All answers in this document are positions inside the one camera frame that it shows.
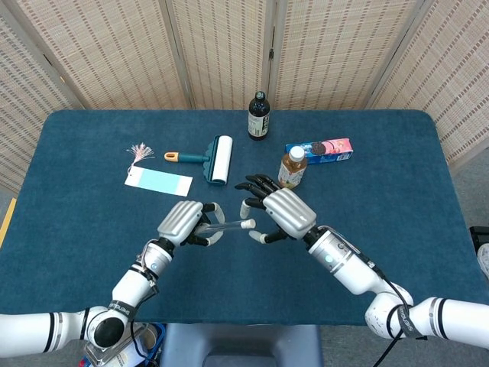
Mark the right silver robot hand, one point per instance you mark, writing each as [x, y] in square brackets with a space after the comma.
[290, 210]

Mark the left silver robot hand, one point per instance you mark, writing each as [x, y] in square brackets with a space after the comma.
[181, 221]

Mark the white tapered stopper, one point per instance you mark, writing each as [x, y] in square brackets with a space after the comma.
[249, 223]

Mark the transparent glass test tube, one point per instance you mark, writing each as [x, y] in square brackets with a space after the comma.
[229, 226]

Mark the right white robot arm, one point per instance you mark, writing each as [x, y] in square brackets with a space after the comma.
[351, 267]

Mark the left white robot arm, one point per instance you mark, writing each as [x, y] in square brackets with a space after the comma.
[133, 283]

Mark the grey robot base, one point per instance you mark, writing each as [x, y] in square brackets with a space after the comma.
[244, 344]

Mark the yellow tea bottle white cap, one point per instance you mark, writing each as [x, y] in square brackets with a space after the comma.
[292, 174]

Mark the white paper bookmark with tassel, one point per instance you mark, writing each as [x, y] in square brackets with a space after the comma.
[160, 181]

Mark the blue pink cookie box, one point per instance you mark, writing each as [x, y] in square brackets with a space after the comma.
[332, 151]

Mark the green lint roller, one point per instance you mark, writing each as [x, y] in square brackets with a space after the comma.
[221, 160]

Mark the blue table cloth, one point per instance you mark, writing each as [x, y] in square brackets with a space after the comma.
[244, 267]

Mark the dark tea bottle black cap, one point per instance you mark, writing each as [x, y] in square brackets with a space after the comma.
[259, 122]

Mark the blue storage bin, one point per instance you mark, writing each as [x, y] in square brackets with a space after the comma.
[159, 336]

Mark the clear plastic container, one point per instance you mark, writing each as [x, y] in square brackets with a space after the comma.
[114, 357]

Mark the woven bamboo folding screen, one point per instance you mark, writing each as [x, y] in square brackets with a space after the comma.
[114, 57]

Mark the black box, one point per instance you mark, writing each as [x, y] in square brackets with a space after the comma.
[480, 237]

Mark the white shoe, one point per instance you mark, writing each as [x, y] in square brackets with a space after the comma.
[484, 260]

